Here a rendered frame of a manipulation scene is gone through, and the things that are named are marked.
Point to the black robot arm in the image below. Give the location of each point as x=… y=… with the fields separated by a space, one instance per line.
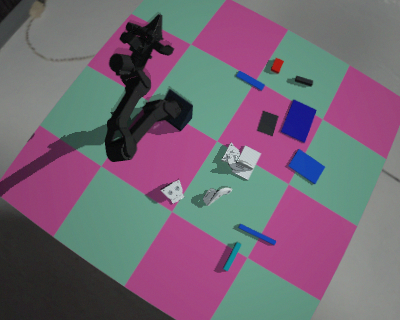
x=125 y=66

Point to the red flat block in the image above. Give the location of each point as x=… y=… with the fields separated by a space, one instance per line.
x=277 y=65

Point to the small black bar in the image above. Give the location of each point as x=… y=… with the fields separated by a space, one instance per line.
x=304 y=81

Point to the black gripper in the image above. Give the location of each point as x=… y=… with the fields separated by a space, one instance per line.
x=153 y=33

